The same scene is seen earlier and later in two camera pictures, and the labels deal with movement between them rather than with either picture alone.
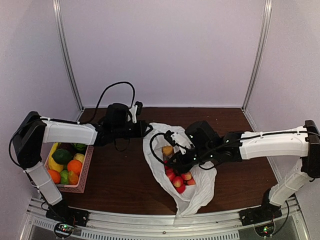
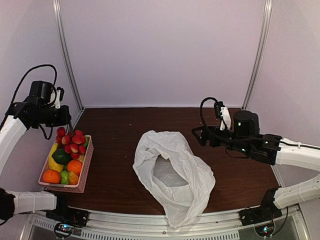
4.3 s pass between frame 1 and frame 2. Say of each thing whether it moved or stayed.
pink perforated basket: stayed
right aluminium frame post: stayed
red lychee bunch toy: moved
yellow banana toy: stayed
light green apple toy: stayed
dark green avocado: stayed
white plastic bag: moved
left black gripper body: moved
